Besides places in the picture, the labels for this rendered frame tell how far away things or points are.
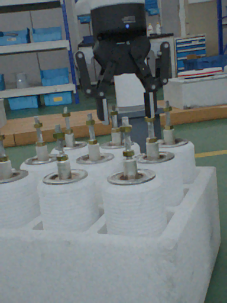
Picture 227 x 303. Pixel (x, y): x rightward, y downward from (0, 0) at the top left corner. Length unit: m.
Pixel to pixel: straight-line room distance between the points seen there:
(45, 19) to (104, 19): 8.41
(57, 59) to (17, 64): 0.85
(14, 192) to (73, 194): 0.11
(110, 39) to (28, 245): 0.33
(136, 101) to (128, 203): 0.52
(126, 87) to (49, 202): 0.51
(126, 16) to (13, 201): 0.35
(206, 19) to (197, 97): 4.45
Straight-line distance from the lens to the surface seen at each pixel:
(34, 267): 0.64
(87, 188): 0.61
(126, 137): 0.58
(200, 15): 7.02
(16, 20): 9.00
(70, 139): 0.89
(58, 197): 0.61
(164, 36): 6.03
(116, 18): 0.53
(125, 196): 0.56
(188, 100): 2.64
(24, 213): 0.69
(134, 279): 0.57
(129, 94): 1.04
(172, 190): 0.68
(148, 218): 0.57
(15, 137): 2.51
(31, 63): 8.92
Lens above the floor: 0.42
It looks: 13 degrees down
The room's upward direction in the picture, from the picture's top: 7 degrees counter-clockwise
